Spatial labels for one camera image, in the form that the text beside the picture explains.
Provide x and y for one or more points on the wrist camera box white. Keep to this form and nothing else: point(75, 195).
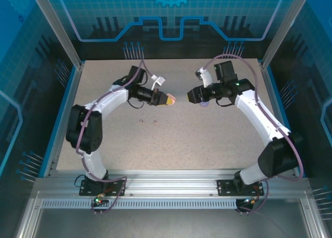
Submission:
point(159, 80)
point(206, 78)

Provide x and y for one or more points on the led connector board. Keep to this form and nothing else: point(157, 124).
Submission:
point(246, 201)
point(99, 199)

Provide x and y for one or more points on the left LED connector board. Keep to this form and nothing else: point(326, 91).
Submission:
point(99, 199)

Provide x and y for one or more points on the pink earbud charging case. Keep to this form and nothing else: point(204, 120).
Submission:
point(172, 96)

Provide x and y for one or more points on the left side rail blue trim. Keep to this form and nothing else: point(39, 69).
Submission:
point(72, 92)

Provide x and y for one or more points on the aluminium frame post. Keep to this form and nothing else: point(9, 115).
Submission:
point(60, 30)
point(283, 30)

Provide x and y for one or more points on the rail blue trim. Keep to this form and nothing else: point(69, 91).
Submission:
point(72, 92)
point(271, 92)

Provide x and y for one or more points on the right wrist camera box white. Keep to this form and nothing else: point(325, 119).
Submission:
point(206, 78)

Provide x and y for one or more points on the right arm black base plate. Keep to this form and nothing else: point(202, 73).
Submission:
point(224, 188)

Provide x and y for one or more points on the right LED connector board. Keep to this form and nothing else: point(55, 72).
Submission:
point(246, 201)

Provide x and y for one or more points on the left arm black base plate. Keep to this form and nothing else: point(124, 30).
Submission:
point(85, 192)

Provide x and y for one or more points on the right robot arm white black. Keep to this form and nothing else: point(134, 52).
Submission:
point(259, 113)

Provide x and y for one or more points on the left aluminium frame post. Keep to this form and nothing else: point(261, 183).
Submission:
point(60, 30)

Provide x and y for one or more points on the aluminium lower frame tray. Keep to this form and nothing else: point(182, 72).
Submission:
point(168, 225)

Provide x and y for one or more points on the right aluminium frame post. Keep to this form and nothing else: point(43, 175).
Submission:
point(283, 30)

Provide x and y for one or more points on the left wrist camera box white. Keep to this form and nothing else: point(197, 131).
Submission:
point(159, 80)

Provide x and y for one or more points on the aluminium mounting rail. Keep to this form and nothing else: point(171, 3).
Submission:
point(168, 181)

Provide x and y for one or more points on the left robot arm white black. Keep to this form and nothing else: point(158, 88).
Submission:
point(85, 129)

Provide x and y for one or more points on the right side rail blue trim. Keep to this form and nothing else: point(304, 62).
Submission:
point(271, 92)

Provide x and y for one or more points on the purple earbud charging case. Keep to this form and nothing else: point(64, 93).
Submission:
point(205, 105)

